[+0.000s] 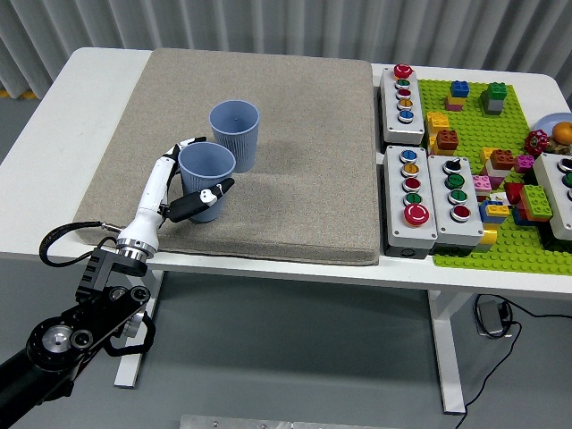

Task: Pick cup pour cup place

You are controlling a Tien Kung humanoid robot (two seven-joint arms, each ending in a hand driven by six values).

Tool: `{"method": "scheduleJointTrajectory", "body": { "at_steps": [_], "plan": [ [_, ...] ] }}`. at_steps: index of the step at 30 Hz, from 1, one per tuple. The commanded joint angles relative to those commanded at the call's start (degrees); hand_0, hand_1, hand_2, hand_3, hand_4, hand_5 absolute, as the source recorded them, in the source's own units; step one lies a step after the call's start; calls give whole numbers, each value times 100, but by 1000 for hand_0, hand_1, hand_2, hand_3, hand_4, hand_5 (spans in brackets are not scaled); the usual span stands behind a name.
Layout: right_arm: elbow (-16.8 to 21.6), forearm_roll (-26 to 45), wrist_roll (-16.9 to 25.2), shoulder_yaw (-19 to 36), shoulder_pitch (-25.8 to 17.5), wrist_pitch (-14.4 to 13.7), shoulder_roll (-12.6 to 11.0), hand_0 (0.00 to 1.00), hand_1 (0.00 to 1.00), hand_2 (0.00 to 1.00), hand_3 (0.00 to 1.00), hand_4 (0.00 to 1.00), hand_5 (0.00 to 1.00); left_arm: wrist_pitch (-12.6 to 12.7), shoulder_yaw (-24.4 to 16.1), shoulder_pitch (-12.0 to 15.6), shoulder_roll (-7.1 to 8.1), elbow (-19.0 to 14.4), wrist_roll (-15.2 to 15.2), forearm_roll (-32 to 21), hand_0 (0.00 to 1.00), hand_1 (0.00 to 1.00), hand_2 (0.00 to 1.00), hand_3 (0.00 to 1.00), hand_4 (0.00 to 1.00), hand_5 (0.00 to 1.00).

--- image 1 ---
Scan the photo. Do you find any blue ribbed cup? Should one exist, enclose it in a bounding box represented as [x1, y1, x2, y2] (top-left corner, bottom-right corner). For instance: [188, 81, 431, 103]
[177, 141, 237, 223]
[208, 100, 261, 174]

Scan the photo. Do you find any white table leg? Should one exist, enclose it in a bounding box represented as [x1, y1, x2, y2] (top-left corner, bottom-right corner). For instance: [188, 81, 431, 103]
[114, 267, 164, 389]
[426, 289, 475, 415]

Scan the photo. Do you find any grey power adapter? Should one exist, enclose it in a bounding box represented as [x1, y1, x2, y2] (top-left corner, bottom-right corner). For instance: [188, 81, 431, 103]
[474, 299, 510, 337]

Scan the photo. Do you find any red valve wheel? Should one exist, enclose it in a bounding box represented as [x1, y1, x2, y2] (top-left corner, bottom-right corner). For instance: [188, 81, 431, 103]
[524, 129, 549, 156]

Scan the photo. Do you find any grey button control box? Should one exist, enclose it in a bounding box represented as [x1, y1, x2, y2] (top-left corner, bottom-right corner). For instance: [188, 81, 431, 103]
[531, 152, 572, 242]

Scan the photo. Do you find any grey-brown mat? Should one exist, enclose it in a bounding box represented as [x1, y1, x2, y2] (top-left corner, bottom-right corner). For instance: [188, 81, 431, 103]
[71, 47, 382, 267]

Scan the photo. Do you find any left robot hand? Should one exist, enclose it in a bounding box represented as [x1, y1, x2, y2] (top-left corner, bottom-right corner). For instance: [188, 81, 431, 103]
[116, 136, 236, 246]

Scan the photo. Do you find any blue plate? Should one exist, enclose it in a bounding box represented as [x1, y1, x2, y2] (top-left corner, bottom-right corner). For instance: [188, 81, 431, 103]
[534, 112, 572, 148]

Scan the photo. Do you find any white toy brick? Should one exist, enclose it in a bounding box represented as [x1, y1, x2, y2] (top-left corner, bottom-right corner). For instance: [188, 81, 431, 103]
[484, 161, 511, 180]

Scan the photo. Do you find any brown toy brick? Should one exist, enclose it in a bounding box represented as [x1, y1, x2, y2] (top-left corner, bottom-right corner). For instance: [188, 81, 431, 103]
[434, 129, 460, 152]
[489, 148, 517, 172]

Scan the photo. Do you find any brown toy food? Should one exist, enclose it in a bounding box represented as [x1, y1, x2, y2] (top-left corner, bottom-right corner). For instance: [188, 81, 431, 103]
[547, 136, 572, 156]

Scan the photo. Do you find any red toy brick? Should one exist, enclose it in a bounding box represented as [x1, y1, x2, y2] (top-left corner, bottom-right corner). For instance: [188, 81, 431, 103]
[504, 181, 526, 206]

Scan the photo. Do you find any green studded baseplate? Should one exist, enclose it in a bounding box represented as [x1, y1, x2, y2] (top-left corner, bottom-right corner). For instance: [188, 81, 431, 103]
[415, 78, 572, 276]

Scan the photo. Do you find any lime green toy brick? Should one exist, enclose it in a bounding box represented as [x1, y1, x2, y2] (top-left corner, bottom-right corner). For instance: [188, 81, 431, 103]
[519, 184, 554, 223]

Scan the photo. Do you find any black power cable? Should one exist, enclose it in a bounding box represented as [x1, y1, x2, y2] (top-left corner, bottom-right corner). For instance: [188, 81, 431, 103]
[500, 299, 572, 319]
[455, 319, 523, 429]

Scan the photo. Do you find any grey toy brick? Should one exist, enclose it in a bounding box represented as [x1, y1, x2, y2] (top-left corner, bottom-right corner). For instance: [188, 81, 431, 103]
[479, 91, 505, 117]

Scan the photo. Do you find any grey four-button control box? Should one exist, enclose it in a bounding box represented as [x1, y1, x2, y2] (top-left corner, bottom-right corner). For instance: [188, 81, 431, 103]
[426, 154, 486, 257]

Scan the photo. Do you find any grey curtain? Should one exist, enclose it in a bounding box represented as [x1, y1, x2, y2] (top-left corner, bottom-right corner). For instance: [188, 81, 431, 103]
[0, 0, 572, 102]

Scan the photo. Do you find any grey five-button control box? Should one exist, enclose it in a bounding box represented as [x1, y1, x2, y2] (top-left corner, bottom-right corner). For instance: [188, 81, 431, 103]
[378, 63, 426, 147]
[382, 145, 439, 259]

